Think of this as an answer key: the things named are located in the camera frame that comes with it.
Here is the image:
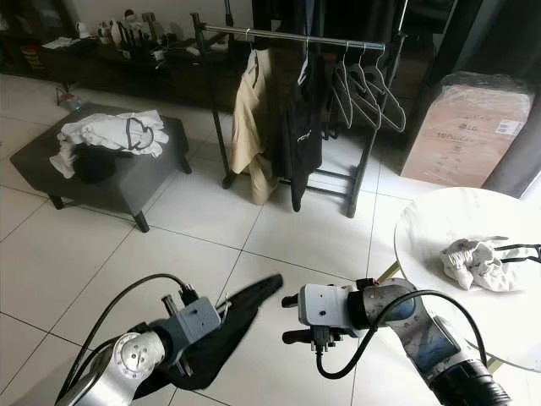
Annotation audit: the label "dark wood shelf unit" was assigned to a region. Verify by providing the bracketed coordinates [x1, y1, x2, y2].
[0, 0, 54, 77]

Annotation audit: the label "black clothes rack silver rail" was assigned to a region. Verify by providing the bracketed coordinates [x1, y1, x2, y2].
[190, 0, 408, 221]

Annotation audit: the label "beige shirt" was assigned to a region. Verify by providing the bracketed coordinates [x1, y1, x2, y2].
[230, 49, 276, 206]

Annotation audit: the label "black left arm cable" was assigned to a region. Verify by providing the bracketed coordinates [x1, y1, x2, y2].
[68, 273, 199, 398]

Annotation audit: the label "white garment black strap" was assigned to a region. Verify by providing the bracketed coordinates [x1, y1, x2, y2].
[440, 239, 541, 294]

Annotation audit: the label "dark grey sofa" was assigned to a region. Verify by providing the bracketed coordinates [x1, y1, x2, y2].
[486, 101, 541, 200]

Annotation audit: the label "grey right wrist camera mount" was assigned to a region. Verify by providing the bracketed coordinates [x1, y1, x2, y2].
[298, 285, 358, 332]

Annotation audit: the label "grey white figurine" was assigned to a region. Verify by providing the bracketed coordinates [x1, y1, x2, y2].
[119, 10, 137, 39]

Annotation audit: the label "low dark wood cabinet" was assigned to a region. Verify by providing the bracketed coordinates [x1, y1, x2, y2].
[32, 38, 415, 115]

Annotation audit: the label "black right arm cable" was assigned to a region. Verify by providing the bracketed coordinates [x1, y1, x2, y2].
[317, 290, 487, 380]

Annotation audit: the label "round white table gold legs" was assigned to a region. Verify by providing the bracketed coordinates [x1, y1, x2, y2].
[376, 188, 541, 403]

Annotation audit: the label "red blue floor item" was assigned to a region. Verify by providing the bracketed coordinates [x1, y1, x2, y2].
[52, 89, 81, 115]

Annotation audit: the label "plastic wrapped cardboard box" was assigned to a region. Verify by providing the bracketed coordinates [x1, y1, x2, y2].
[400, 72, 535, 189]

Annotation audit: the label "woven basket red lid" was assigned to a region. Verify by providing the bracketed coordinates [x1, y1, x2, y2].
[18, 47, 39, 70]

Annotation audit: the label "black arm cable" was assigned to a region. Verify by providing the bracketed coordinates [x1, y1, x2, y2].
[317, 290, 487, 380]
[68, 273, 199, 398]

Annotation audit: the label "dark grey ottoman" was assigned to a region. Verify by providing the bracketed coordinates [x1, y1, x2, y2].
[10, 104, 191, 234]

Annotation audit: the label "grey clothes hanger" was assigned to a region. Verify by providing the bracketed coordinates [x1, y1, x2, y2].
[330, 44, 358, 129]
[343, 44, 386, 129]
[360, 44, 408, 134]

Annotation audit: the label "black shirt with white logo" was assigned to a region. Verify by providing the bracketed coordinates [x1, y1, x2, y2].
[275, 52, 324, 212]

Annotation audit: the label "white garment black trim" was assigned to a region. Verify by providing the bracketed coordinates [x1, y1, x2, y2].
[51, 110, 170, 181]

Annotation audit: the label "black power strip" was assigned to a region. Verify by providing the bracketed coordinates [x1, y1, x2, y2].
[118, 41, 163, 62]

